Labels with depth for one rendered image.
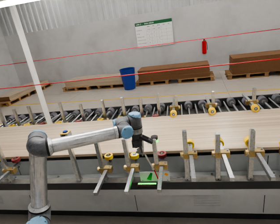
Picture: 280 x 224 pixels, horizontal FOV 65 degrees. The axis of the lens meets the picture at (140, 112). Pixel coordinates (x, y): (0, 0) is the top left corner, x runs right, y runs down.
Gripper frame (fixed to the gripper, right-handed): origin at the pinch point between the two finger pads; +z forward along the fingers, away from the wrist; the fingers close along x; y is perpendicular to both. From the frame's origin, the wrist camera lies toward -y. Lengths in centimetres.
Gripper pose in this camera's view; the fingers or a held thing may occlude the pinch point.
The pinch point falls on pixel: (143, 154)
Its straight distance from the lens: 179.8
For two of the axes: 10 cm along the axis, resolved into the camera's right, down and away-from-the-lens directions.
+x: -1.5, 3.8, -9.1
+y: -9.8, 0.7, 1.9
